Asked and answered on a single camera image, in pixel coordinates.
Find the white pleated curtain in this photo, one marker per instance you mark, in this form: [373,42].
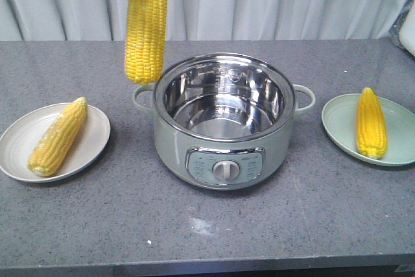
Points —
[203,19]

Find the pale yellow corn cob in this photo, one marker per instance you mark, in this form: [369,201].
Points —
[51,150]

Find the cream white plate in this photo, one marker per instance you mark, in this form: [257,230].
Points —
[20,139]

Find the bright yellow corn cob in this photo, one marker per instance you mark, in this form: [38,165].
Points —
[370,135]

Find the light green plate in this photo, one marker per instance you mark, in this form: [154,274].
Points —
[339,119]

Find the green electric cooking pot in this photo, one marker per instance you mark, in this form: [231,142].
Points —
[222,121]

